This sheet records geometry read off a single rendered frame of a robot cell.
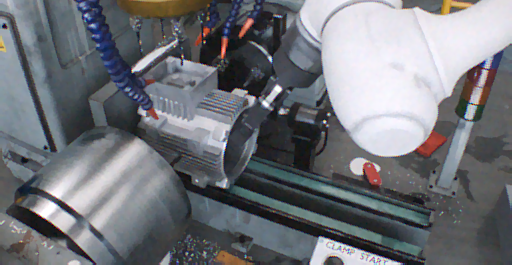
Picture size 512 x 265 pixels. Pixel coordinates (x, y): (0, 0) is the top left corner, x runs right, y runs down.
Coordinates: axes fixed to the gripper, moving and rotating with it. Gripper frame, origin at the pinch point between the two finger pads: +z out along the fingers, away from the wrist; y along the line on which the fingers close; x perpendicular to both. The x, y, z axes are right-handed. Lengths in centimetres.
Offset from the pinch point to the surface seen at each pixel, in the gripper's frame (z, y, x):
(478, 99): -19, -33, 35
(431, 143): 9, -51, 44
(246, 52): 6.7, -26.6, -11.4
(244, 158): 16.1, -8.7, 3.6
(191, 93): 2.8, -1.3, -12.2
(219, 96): 4.0, -6.6, -8.2
